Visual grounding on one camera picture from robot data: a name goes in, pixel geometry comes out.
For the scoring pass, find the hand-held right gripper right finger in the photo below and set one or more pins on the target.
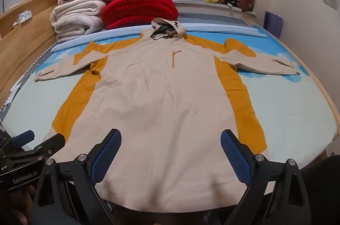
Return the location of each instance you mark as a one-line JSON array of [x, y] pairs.
[[236, 153]]

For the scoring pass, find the white wall socket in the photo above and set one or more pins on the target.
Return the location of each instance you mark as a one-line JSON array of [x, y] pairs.
[[329, 0]]

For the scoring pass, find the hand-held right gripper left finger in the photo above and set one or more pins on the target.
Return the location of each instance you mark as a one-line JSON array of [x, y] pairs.
[[106, 154]]

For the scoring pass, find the white fluffy folded blanket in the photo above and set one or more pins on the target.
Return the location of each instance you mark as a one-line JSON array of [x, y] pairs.
[[77, 18]]

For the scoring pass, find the purple paper bag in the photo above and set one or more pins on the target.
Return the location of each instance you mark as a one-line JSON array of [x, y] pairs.
[[273, 23]]

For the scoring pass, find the white tissue pack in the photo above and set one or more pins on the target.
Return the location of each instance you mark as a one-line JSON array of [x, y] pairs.
[[25, 16]]

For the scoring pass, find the red folded blanket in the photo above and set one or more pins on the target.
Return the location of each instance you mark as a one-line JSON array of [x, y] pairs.
[[138, 8]]

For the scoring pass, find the person's left hand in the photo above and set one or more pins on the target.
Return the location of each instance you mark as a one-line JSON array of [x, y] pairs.
[[25, 195]]

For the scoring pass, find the beige and mustard hooded jacket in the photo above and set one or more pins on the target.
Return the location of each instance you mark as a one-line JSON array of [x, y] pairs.
[[159, 108]]

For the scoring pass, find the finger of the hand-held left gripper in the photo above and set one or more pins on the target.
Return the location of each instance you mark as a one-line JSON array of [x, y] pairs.
[[51, 144], [25, 137]]

